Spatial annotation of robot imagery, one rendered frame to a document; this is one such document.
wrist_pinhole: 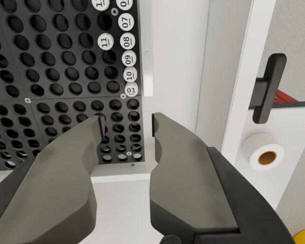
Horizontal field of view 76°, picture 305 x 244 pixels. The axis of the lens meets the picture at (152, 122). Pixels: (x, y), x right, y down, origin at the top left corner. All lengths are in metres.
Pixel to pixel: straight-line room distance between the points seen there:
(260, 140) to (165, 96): 0.24
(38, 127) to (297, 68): 1.39
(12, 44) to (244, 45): 0.19
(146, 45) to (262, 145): 0.30
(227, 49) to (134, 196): 0.40
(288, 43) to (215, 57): 1.15
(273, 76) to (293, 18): 1.14
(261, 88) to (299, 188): 2.01
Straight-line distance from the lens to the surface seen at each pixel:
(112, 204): 0.54
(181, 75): 0.26
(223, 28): 0.22
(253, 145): 0.44
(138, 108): 0.20
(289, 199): 2.27
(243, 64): 0.18
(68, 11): 0.19
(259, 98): 0.22
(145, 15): 0.24
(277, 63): 0.22
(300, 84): 1.52
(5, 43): 0.22
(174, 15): 0.25
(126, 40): 0.17
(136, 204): 0.54
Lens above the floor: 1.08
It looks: 59 degrees down
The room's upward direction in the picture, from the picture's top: 172 degrees clockwise
